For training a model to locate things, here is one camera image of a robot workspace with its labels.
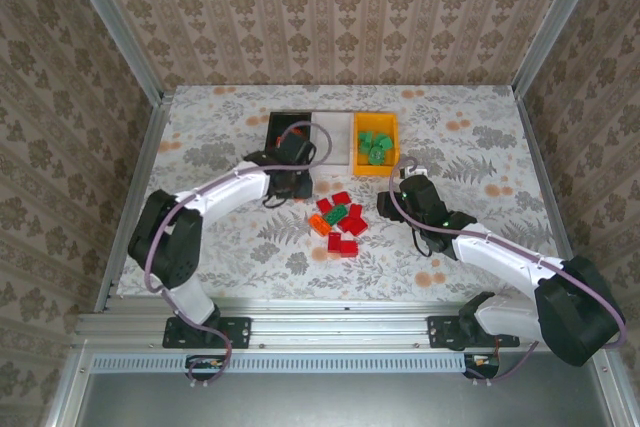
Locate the red lego brick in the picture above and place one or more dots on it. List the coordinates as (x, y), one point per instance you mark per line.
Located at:
(325, 205)
(334, 243)
(341, 198)
(343, 225)
(349, 247)
(357, 226)
(356, 211)

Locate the orange plastic bin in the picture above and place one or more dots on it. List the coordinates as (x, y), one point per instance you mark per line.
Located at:
(375, 170)

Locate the green lego piece with eyes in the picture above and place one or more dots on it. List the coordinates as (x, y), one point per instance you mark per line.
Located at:
(376, 158)

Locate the dark green lego brick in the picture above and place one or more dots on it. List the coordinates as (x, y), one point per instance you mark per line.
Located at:
(336, 216)

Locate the black plastic bin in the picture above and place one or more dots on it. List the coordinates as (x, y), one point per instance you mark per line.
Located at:
(280, 122)

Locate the white translucent plastic bin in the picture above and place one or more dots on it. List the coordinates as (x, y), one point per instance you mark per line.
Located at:
(335, 142)

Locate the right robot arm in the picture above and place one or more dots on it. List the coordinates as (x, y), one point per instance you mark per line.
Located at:
(500, 257)

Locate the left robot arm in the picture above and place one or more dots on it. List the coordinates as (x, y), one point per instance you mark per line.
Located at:
(225, 192)

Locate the floral patterned table cover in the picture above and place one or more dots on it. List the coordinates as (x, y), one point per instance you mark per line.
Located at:
(350, 277)

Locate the grey metal panel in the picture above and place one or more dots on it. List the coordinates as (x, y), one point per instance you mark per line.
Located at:
(340, 402)

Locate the aluminium table side rail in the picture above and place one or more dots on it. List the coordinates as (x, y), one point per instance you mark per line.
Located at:
(149, 157)
(538, 157)

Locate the aluminium frame cross rail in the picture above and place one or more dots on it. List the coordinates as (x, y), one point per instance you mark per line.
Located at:
(340, 327)

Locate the aluminium frame post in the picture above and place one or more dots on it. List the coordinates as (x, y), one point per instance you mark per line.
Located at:
(119, 32)
(554, 22)

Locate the aluminium lower frame rail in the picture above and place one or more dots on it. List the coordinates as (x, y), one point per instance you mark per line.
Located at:
(67, 397)
(622, 397)

